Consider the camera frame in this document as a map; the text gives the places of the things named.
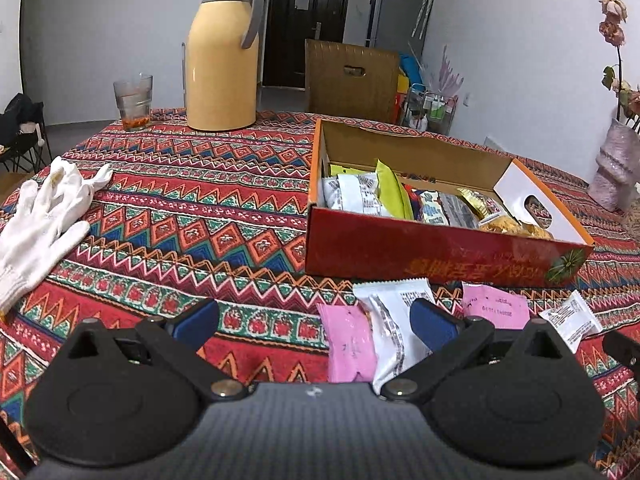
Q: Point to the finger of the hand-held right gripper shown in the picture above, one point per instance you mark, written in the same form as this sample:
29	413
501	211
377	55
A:
622	347

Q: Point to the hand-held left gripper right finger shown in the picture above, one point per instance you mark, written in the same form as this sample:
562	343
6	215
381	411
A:
432	322

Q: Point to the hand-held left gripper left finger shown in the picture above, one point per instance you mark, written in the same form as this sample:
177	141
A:
192	322

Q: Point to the white grey print snack packet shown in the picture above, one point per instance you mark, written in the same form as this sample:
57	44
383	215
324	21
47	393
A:
387	330

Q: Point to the red cardboard box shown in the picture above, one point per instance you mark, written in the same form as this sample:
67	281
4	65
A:
425	255

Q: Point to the pink snack packet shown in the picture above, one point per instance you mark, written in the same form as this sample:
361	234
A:
495	305
350	345

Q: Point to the silver snack packet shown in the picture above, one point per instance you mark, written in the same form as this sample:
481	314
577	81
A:
460	212

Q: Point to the white blue red snack packet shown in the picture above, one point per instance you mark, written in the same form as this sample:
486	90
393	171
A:
430	205

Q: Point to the green snack packet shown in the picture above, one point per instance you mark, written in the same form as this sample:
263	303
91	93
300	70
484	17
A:
392	195

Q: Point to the small white snack packet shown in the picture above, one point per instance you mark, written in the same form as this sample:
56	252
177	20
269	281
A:
570	320

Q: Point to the red patterned tablecloth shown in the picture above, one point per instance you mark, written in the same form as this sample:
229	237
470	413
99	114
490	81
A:
200	220

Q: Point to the cookie snack packet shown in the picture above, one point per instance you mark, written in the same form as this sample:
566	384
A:
515	227

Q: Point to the gold snack packet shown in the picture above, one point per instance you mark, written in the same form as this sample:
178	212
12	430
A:
477	202

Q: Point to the white barcode snack packet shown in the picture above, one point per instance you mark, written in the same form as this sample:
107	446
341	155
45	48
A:
332	194

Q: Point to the white cotton glove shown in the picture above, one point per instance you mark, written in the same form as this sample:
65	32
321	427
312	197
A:
40	230
97	177

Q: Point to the yellow-green snack packet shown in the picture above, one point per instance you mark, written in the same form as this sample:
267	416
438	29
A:
350	170

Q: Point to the pink textured vase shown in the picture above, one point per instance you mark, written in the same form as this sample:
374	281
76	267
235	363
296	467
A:
617	170

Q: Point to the clear drinking glass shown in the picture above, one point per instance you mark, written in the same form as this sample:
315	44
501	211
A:
133	105

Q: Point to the pink feather grass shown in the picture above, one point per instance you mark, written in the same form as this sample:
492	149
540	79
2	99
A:
450	72

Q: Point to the blue plastic item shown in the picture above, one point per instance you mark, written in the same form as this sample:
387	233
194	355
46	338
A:
412	70

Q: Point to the brown cardboard box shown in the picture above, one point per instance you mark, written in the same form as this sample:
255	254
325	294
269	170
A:
350	80

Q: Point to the chair with dark clothes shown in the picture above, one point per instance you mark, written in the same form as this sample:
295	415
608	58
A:
20	127

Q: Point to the yellow thermos jug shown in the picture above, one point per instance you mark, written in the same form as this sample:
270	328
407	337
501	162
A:
222	60

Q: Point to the grey refrigerator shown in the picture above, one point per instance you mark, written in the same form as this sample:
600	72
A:
395	15

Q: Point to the folded white umbrella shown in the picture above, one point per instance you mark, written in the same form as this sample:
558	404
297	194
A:
424	7

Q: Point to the dark entrance door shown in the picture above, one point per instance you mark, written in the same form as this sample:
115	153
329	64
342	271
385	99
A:
305	25

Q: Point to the dried pink roses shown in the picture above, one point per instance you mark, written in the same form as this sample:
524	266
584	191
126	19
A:
615	25

